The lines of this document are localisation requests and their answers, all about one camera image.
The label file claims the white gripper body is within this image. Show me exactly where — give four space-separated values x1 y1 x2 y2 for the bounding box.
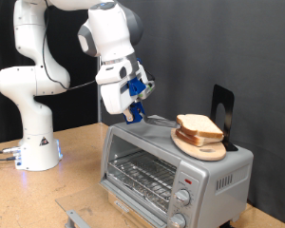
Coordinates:
95 58 149 116

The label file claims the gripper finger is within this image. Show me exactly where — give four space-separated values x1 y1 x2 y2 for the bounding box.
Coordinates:
123 108 135 123

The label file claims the metal spatula with blue grip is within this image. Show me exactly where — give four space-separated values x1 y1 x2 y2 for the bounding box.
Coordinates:
123 101 181 129

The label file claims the glass oven door with handle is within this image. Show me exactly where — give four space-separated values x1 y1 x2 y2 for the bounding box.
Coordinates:
55 180 169 228

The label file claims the silver toaster oven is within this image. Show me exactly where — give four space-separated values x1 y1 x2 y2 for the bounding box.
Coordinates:
99 114 255 228

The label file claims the silver oven knob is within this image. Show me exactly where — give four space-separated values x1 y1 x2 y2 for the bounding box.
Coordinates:
168 213 187 228
174 189 191 207

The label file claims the wooden box under oven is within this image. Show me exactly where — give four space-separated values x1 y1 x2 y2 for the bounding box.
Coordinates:
107 191 150 228

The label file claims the metal pole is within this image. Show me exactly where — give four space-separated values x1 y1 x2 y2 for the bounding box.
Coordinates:
97 56 103 124

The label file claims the oval wooden cutting board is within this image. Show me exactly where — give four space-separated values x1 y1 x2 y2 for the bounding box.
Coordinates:
170 126 227 162

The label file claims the black metal bookend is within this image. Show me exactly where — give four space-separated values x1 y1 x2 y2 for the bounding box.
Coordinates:
210 84 239 152

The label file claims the black camera cable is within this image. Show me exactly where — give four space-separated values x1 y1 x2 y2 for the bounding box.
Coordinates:
41 0 98 91

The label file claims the wire oven rack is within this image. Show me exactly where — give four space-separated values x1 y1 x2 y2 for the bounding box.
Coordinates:
107 151 178 212

